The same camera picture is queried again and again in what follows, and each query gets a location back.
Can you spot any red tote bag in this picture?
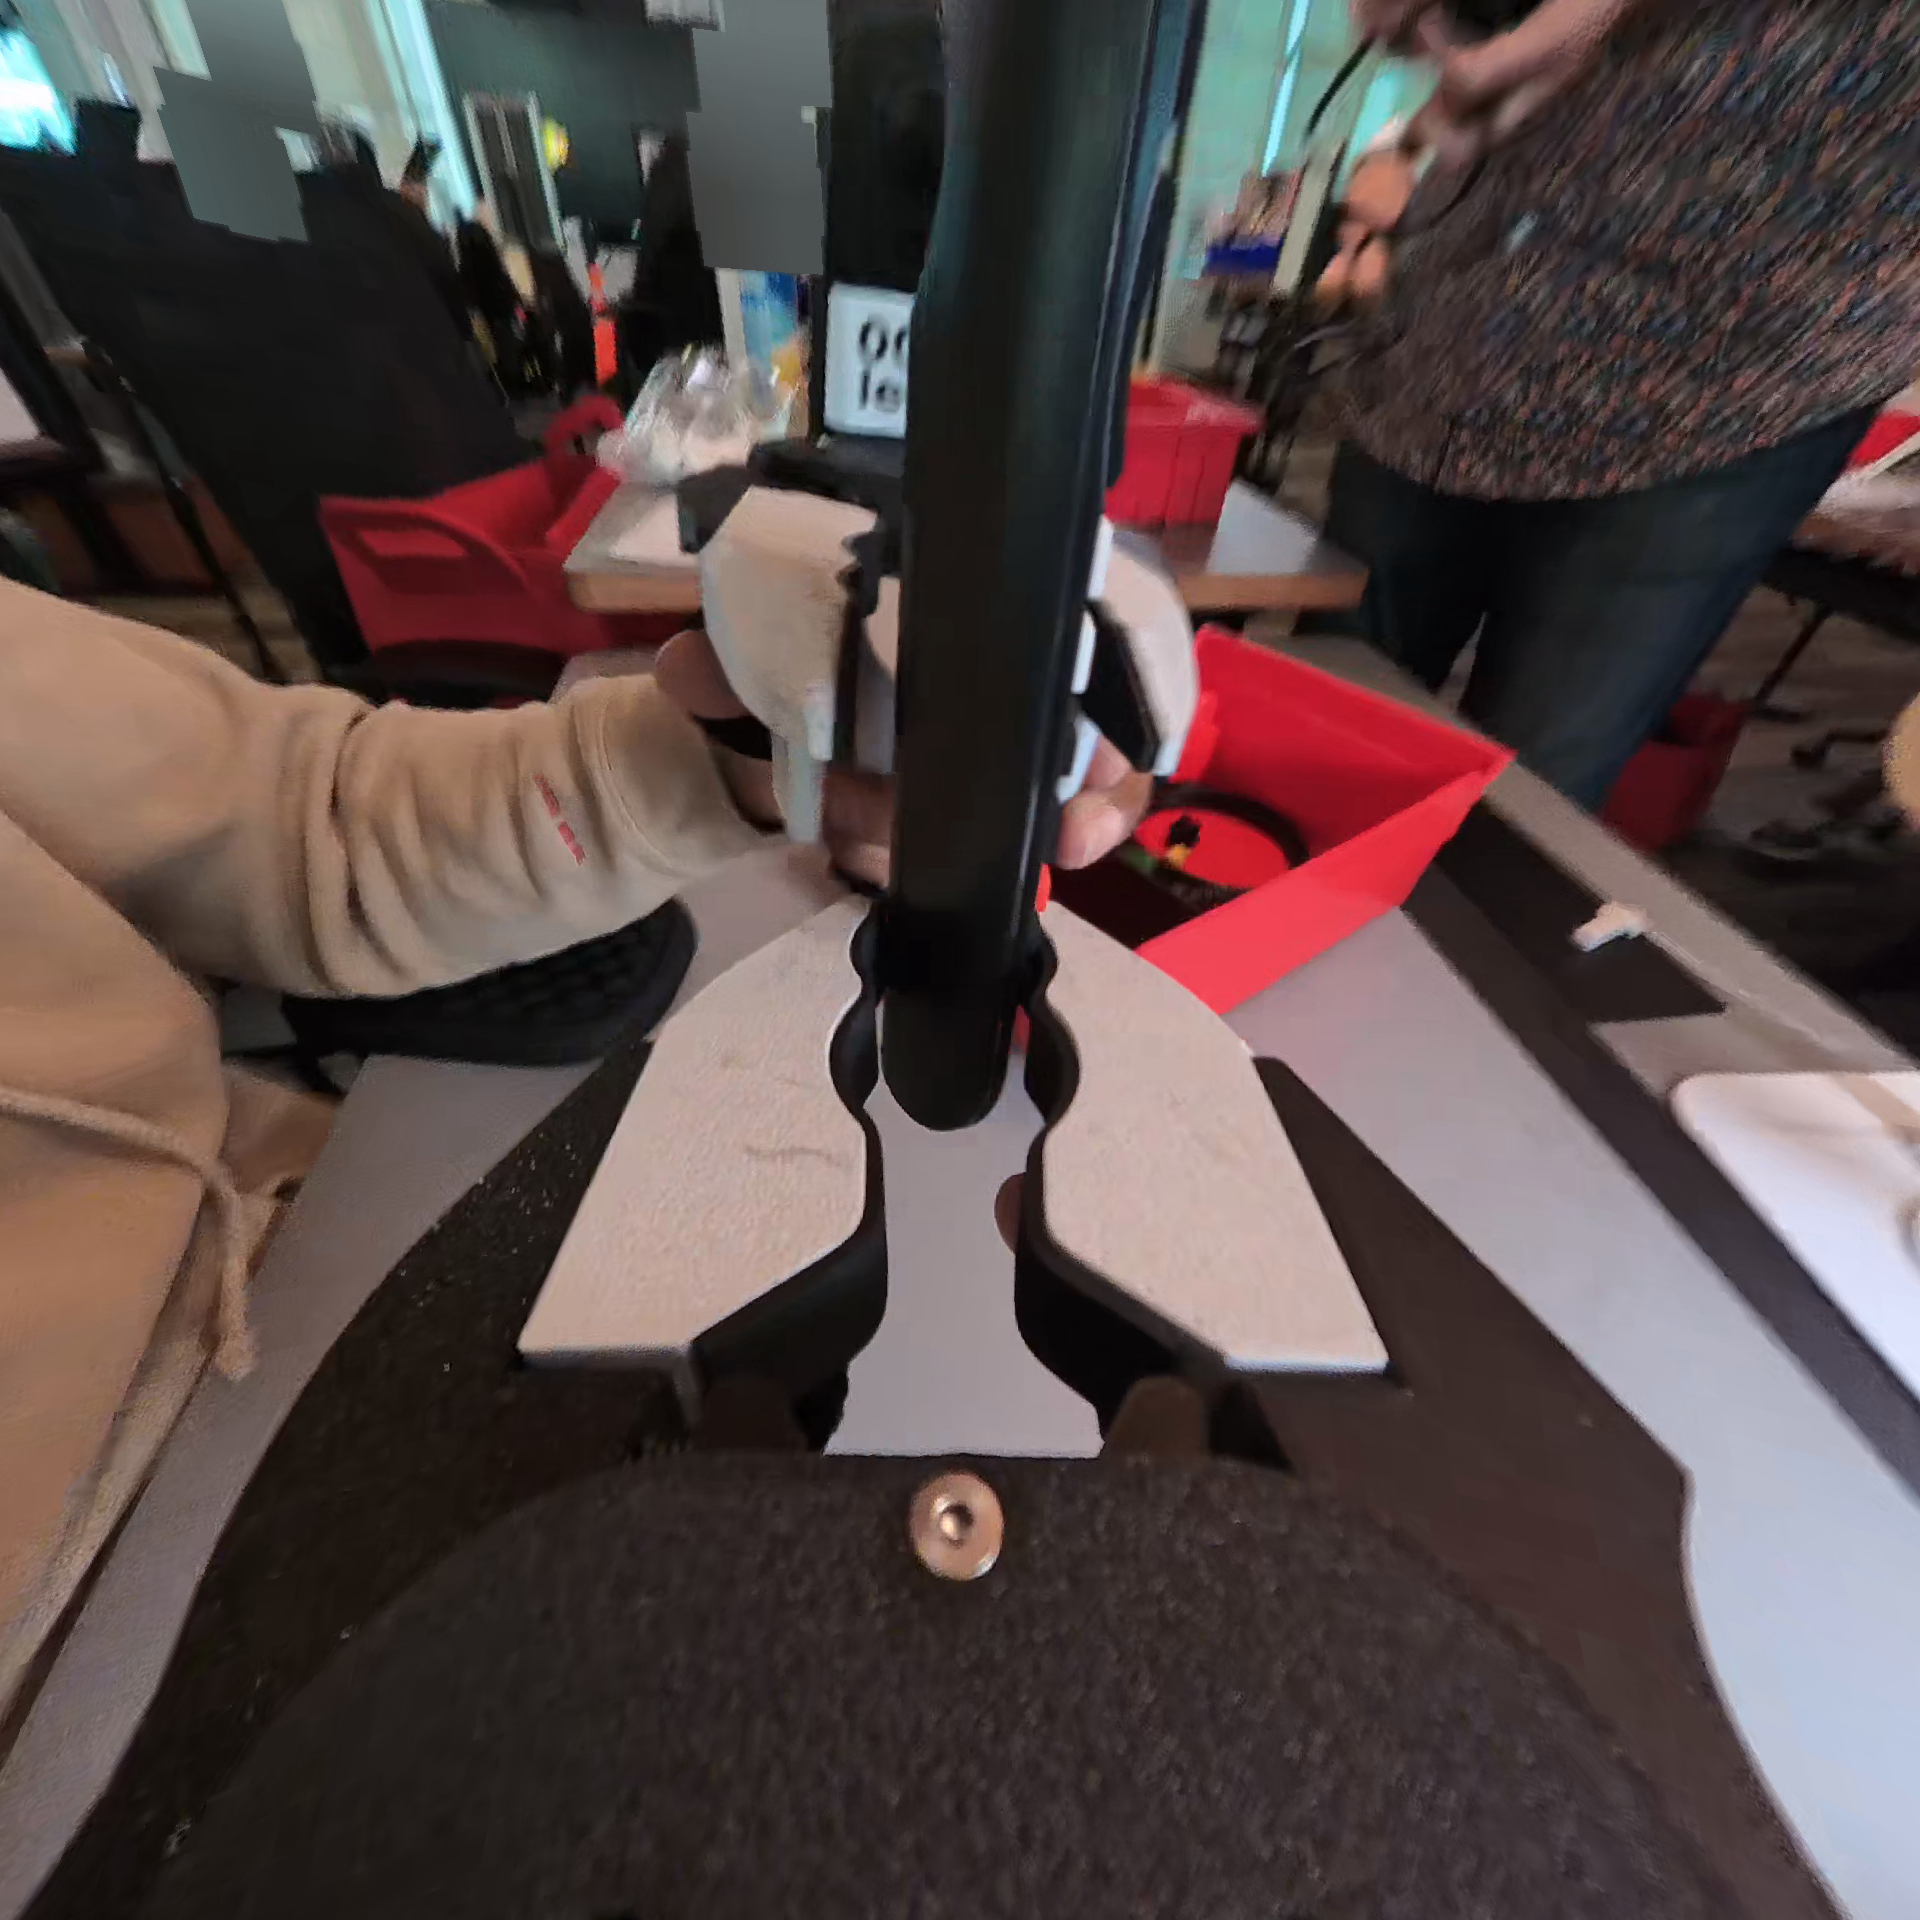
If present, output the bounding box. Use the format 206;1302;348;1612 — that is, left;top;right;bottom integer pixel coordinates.
317;396;623;653

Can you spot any person's left hand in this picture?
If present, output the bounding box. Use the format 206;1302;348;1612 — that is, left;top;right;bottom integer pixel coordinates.
653;625;1154;889

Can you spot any clear plastic bag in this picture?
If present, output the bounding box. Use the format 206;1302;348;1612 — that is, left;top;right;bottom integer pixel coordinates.
599;347;798;485

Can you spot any black handheld tool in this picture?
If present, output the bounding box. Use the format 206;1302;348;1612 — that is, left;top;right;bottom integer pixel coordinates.
874;0;1201;1134

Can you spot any red storage bin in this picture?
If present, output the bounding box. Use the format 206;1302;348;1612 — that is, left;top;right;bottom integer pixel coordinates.
1602;692;1750;850

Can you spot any wooden table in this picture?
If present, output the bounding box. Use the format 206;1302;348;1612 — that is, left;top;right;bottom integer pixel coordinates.
564;479;1369;618

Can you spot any red disc with black ring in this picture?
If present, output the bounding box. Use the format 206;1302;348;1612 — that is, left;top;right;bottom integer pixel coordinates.
1127;786;1310;910

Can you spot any black room divider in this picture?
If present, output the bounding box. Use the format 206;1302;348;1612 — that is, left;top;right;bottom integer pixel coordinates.
0;103;527;662

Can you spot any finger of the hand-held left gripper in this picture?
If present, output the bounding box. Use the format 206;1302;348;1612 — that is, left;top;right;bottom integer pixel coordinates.
700;485;902;846
1056;516;1201;803

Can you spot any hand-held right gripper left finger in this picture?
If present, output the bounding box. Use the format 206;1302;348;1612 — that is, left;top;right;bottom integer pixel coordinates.
516;895;890;1369

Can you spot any beige hoodie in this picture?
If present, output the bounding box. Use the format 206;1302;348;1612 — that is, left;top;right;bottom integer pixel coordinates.
0;576;348;1698

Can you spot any long red plastic bin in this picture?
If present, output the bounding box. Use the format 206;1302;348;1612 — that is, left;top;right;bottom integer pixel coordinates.
1110;378;1261;528

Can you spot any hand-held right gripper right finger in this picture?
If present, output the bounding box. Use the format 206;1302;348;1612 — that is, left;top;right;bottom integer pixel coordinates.
1011;900;1389;1374

